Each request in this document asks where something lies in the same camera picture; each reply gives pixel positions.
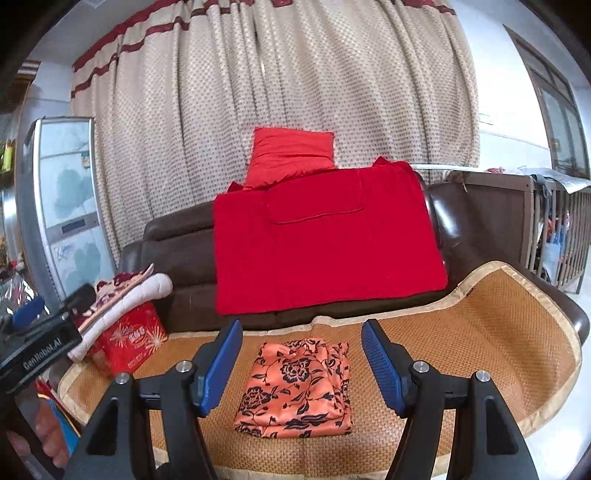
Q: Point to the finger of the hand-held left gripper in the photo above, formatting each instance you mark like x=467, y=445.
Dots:
x=27, y=311
x=81, y=297

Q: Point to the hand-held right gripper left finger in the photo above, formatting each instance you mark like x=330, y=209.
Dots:
x=221, y=364

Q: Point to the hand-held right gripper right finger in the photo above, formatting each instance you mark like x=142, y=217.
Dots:
x=381, y=364

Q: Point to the orange floral blouse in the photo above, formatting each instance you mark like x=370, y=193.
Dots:
x=291, y=392

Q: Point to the person's left hand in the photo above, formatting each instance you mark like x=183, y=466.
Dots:
x=46, y=434

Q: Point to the blue plastic bag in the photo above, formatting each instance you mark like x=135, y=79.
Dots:
x=60, y=415

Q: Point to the red gift box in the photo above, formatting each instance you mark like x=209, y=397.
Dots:
x=134, y=339

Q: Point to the white plush cushion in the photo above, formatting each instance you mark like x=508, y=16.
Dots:
x=147, y=288

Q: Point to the woven bamboo mat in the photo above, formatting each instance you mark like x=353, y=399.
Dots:
x=461, y=332

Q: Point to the standing air conditioner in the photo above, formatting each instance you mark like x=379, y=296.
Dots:
x=64, y=194

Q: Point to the brown leather sofa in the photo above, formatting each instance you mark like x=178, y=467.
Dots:
x=184, y=249

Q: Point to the red blanket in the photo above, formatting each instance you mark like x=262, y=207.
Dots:
x=323, y=254

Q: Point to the brown wooden crib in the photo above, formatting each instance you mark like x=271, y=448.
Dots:
x=498, y=207

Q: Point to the beige dotted curtain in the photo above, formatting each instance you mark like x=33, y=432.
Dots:
x=184, y=115

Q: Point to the red pillow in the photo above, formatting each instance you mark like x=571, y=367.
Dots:
x=286, y=152

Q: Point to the grey patterned cloth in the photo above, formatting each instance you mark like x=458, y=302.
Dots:
x=568, y=181

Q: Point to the window with brown frame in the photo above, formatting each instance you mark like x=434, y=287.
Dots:
x=568, y=129

